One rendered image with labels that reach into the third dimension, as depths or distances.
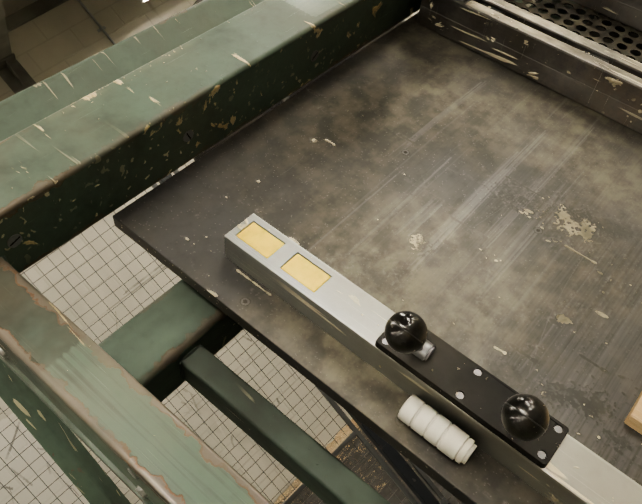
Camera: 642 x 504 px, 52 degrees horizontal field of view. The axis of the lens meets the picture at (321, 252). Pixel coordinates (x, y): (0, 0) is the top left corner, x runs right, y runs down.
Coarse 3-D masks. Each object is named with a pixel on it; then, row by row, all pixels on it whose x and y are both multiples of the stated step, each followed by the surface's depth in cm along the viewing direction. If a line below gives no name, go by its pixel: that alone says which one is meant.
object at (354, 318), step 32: (256, 256) 75; (288, 256) 76; (288, 288) 74; (320, 288) 73; (352, 288) 73; (320, 320) 73; (352, 320) 71; (384, 320) 71; (416, 384) 68; (448, 416) 67; (512, 448) 63; (576, 448) 63; (544, 480) 62; (576, 480) 61; (608, 480) 61
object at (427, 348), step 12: (408, 312) 58; (396, 324) 57; (408, 324) 57; (420, 324) 57; (396, 336) 57; (408, 336) 56; (420, 336) 57; (396, 348) 57; (408, 348) 57; (420, 348) 58; (432, 348) 67
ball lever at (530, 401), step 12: (516, 396) 54; (528, 396) 53; (504, 408) 54; (516, 408) 53; (528, 408) 52; (540, 408) 53; (504, 420) 53; (516, 420) 52; (528, 420) 52; (540, 420) 52; (516, 432) 53; (528, 432) 52; (540, 432) 52
